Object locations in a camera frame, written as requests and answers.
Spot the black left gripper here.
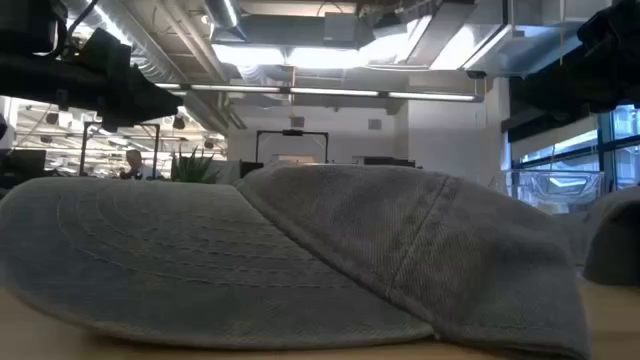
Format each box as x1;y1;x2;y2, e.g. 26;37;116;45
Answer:
64;29;184;134

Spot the dark grey baseball cap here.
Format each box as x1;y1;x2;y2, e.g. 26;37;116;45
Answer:
552;187;640;287

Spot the person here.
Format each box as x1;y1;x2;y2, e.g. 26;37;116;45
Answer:
118;148;151;180

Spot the green potted plant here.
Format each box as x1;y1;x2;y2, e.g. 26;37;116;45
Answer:
169;146;221;184

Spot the dark computer monitor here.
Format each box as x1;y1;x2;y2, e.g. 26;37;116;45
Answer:
0;148;47;190

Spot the long white strip light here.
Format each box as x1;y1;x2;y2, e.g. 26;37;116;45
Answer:
154;82;484;104

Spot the blue-grey denim baseball cap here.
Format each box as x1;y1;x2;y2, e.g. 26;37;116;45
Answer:
0;162;594;360

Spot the clear plastic bin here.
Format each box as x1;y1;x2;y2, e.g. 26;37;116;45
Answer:
499;168;606;216

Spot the black frame stand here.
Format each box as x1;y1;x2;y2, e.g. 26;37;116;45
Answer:
78;121;161;177
255;128;330;164

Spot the silver spiral ventilation duct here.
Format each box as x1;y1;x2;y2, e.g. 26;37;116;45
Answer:
64;0;236;134

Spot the silver rectangular ventilation duct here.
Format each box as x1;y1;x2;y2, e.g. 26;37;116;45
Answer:
429;0;614;76

